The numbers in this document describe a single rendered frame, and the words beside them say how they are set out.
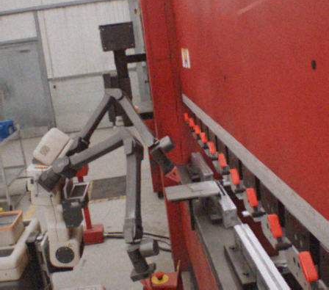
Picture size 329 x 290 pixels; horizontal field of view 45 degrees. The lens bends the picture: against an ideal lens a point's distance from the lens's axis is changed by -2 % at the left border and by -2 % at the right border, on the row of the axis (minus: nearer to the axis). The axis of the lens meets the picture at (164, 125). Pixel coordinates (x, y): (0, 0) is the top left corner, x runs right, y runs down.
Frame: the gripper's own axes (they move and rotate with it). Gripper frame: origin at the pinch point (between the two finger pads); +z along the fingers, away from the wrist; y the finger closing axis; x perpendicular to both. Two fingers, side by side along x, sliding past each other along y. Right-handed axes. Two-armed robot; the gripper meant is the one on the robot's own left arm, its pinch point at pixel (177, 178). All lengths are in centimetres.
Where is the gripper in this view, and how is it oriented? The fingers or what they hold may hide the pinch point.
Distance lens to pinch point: 215.2
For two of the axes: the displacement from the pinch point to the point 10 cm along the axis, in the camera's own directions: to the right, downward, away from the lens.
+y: -0.8, -1.8, 9.8
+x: -7.9, 6.1, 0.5
